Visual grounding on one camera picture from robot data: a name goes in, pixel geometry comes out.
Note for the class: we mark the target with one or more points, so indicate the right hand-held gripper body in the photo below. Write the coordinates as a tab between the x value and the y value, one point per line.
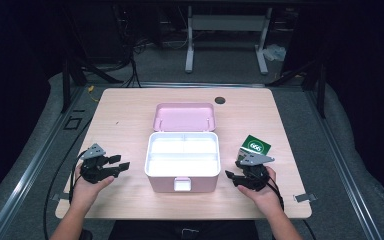
255	175

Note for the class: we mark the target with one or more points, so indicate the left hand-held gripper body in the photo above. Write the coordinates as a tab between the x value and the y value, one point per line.
93	168

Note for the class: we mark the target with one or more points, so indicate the green and white carton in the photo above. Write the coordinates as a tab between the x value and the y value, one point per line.
256	145

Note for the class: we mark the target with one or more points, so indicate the pink storage box with lid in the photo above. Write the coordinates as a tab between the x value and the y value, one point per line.
183	181

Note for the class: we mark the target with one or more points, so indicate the person's right hand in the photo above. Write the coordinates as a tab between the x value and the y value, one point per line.
268	198

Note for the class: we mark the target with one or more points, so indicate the person's left hand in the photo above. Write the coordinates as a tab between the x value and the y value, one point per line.
83	195

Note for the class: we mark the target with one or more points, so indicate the black round table grommet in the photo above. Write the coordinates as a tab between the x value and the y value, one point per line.
220	100

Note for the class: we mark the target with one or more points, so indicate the person's dark clothing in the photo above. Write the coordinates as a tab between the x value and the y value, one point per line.
146	231

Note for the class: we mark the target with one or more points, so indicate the black metal stand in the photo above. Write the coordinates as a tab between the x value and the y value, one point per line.
66	86
320	93

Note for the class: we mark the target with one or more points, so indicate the crumpled clear plastic bag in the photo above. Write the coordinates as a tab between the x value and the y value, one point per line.
276	52

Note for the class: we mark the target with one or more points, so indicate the grey metal table bracket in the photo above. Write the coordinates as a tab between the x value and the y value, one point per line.
58	197
305	197

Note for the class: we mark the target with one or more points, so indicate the aluminium floor rail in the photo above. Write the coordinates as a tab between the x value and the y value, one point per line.
23	176
343	166

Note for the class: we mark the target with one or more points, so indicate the white metal desk frame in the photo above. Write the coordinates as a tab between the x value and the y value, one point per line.
226	23

